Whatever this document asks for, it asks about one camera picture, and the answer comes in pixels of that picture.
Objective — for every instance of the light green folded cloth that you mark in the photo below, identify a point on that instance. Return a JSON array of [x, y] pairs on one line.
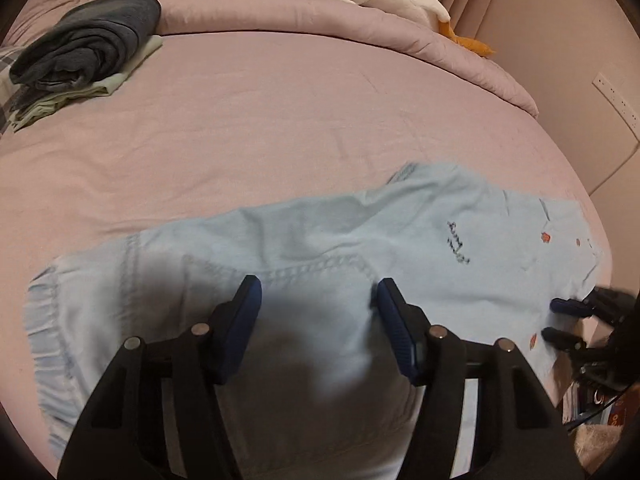
[[107, 86]]

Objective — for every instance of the light blue pants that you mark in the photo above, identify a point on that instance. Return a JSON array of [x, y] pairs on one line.
[[300, 245]]

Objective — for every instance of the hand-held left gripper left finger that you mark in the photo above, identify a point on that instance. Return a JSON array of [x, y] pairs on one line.
[[240, 330]]

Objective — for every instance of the dark grey folded clothing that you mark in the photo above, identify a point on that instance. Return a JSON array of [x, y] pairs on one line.
[[90, 35]]

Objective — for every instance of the fluffy beige rug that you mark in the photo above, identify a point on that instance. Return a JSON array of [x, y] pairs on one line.
[[597, 447]]

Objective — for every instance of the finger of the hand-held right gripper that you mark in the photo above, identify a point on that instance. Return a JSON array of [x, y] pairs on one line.
[[562, 337], [567, 306]]

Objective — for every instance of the pink comforter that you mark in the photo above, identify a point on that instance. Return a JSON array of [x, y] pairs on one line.
[[350, 20]]

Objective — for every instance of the white wall power strip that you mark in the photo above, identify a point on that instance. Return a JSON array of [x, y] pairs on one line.
[[615, 98]]

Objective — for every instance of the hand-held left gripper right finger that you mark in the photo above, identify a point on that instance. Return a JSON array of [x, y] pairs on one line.
[[397, 330]]

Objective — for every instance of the pink bed sheet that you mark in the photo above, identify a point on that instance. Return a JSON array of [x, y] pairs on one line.
[[250, 135]]

